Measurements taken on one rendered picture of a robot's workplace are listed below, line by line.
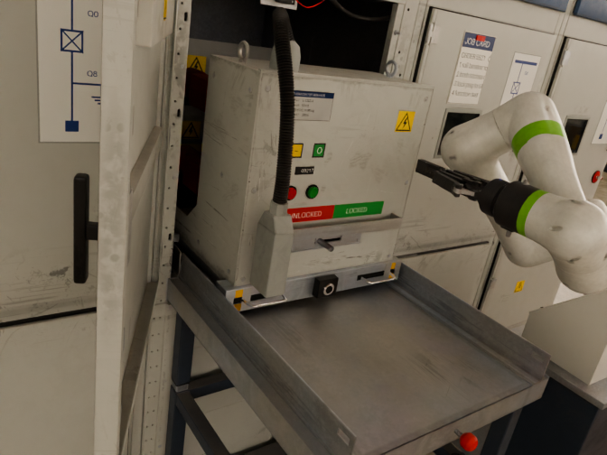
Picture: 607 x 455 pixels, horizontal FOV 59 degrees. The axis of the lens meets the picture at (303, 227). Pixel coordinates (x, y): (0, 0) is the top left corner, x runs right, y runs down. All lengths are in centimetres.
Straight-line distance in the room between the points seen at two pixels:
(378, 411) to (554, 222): 46
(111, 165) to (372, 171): 80
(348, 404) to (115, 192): 62
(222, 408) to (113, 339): 104
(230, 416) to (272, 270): 78
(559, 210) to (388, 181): 48
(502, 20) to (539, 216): 97
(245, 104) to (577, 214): 64
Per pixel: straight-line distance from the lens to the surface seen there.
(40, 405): 144
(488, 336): 136
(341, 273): 135
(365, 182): 130
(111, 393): 76
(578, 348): 158
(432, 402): 112
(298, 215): 120
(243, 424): 182
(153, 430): 166
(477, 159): 140
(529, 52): 200
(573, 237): 100
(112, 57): 59
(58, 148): 116
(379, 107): 126
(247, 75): 110
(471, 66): 177
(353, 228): 127
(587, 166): 261
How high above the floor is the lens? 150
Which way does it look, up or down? 21 degrees down
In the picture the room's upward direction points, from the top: 10 degrees clockwise
